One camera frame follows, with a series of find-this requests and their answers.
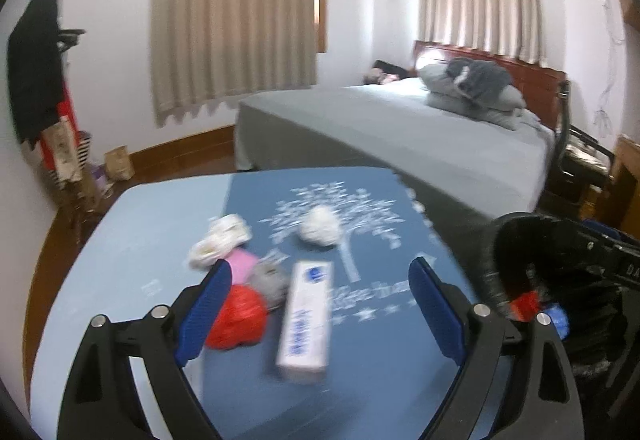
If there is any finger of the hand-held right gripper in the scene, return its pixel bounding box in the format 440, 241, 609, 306
564, 225, 619, 272
581, 218, 640, 247

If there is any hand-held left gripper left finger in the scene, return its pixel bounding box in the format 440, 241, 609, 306
57, 259, 234, 440

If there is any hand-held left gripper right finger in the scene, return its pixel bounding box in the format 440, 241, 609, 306
408, 256, 584, 440

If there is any red plastic bag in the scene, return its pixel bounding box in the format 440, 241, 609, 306
204, 284, 270, 351

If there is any pink paper piece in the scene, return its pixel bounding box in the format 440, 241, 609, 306
225, 249, 260, 289

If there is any grey ball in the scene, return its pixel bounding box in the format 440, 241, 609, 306
247, 260, 291, 311

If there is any blue plastic bag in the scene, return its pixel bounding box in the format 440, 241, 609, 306
547, 302, 571, 341

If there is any black-lined trash bin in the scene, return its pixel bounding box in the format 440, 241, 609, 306
480, 214, 640, 382

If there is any red mesh bag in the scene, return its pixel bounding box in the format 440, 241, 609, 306
507, 291, 544, 321

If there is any white and blue box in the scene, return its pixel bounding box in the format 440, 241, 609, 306
275, 261, 335, 384

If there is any white paper ball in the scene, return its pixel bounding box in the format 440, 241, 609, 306
299, 205, 344, 247

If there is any wooden desk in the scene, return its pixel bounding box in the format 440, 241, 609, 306
600, 135, 640, 242

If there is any blue tree-print tablecloth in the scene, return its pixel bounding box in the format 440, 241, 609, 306
30, 166, 502, 440

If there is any black office chair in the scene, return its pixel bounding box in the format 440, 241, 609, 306
540, 80, 617, 217

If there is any purple packet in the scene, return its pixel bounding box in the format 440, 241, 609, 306
92, 162, 114, 194

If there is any brown paper bag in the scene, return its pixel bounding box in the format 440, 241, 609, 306
103, 146, 135, 182

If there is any wooden headboard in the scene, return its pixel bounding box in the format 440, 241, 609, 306
413, 40, 569, 131

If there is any bed with grey sheet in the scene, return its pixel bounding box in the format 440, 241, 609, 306
235, 79, 557, 227

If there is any striped bag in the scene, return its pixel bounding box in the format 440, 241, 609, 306
50, 131, 94, 191

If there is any dark grey garment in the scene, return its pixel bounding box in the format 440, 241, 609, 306
446, 59, 514, 99

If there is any beige tote bag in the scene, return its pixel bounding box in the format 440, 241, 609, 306
42, 120, 84, 184

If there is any folded light grey duvet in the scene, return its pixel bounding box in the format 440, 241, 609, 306
419, 62, 542, 129

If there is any pink cloth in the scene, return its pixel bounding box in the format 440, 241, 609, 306
364, 69, 401, 86

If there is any black bag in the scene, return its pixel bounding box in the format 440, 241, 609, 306
372, 60, 416, 79

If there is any red garment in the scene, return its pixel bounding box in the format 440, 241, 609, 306
40, 80, 81, 171

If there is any narrow beige curtain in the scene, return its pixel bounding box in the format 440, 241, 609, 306
419, 0, 545, 66

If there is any black jacket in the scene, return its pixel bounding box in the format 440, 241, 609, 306
7, 0, 69, 149

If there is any wide beige curtain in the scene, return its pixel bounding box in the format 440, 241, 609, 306
150, 0, 321, 129

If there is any white hanging cable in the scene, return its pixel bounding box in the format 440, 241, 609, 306
594, 0, 627, 137

